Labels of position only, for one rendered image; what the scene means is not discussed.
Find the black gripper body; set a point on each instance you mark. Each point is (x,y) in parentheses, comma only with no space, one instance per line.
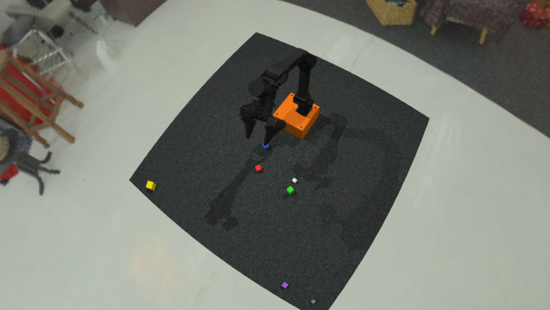
(267,117)

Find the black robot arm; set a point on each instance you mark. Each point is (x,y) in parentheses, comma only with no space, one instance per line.
(276,74)

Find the small yellow block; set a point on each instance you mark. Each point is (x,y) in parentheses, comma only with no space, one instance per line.
(150,185)

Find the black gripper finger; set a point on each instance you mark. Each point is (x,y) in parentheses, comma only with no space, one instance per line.
(249,124)
(270,133)

